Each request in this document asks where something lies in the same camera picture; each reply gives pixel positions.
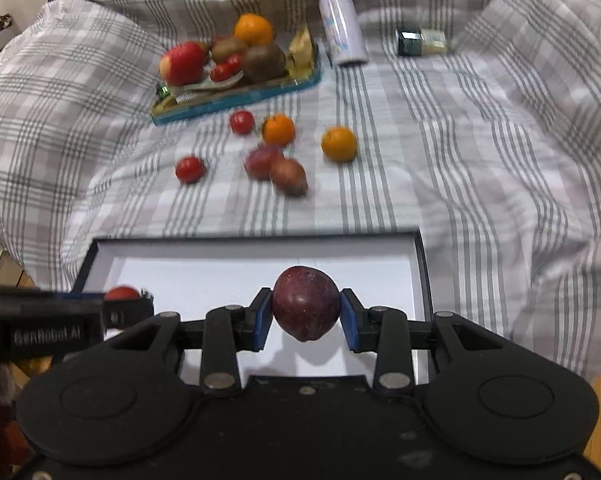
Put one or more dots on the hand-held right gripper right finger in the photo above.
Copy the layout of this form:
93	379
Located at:
349	322

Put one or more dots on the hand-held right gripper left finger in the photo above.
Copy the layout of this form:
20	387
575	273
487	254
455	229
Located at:
263	317

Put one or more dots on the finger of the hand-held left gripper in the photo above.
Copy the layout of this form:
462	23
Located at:
40	294
128	315

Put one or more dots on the dark purple plum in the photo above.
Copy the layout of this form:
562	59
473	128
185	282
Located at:
305	305

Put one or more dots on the black box with white inside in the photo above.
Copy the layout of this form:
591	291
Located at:
205	270

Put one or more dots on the brownish red plum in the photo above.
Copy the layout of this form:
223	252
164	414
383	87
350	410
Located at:
289	178

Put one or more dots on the reddish purple plum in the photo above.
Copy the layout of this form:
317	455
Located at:
260	160

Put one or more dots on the orange with green leaf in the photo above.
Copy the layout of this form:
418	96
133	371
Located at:
279	130

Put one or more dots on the wooden cabinet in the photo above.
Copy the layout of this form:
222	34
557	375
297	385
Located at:
3	267

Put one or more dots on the grey plaid blanket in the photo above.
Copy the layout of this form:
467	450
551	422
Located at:
480	160

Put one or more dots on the blue tin tray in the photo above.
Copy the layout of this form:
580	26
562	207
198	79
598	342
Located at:
240	101

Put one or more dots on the green candy wrapper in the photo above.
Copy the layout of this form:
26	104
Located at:
163	91

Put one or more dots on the white spoon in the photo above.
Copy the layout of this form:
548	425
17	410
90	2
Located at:
205	85

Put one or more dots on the small red cherry tomato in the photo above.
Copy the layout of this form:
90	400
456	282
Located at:
235	61
220	72

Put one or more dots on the large brown kiwi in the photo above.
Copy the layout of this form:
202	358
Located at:
264	62

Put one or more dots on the red apple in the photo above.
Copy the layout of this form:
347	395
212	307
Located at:
183	63

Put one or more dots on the small brown kiwi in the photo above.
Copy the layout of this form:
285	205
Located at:
229	49

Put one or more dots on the golden wrapper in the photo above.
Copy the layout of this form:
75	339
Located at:
300	47

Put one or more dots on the small green jar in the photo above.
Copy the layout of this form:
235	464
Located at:
420	41

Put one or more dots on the white purple bottle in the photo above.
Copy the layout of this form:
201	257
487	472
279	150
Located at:
340	25

